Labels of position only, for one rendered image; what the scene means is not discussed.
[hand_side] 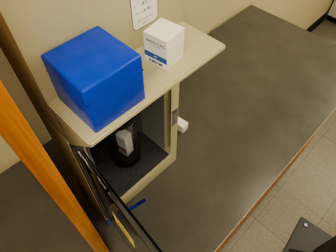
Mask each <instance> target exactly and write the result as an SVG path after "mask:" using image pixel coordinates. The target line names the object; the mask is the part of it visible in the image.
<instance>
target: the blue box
mask: <svg viewBox="0 0 336 252"><path fill-rule="evenodd" d="M41 59H42V61H43V64H44V66H45V68H46V71H47V73H48V75H49V77H50V79H51V82H52V84H53V86H54V88H55V91H56V93H57V95H58V97H59V99H60V100H61V101H62V102H63V103H64V104H65V105H66V106H68V107H69V108H70V109H71V110H72V111H73V112H74V113H75V114H76V115H77V116H78V117H79V118H80V119H81V120H82V121H83V122H84V123H85V124H87V125H88V126H89V127H90V128H91V129H92V130H93V131H94V132H95V133H98V132H99V131H100V130H102V129H103V128H105V127H106V126H107V125H109V124H110V123H112V122H113V121H114V120H116V119H117V118H119V117H120V116H121V115H123V114H124V113H125V112H127V111H128V110H130V109H131V108H132V107H134V106H135V105H137V104H138V103H139V102H141V101H142V100H144V99H145V88H144V77H143V67H142V56H141V55H140V54H139V53H138V52H136V51H135V50H133V49H132V48H130V47H129V46H127V45H126V44H124V43H123V42H122V41H120V40H119V39H117V38H116V37H114V36H113V35H111V34H110V33H108V32H107V31H105V30H104V29H103V28H101V27H100V26H95V27H93V28H91V29H90V30H88V31H86V32H84V33H82V34H80V35H78V36H76V37H74V38H72V39H71V40H69V41H67V42H65V43H63V44H61V45H59V46H57V47H55V48H53V49H51V50H50V51H48V52H46V53H44V54H42V55H41Z"/></svg>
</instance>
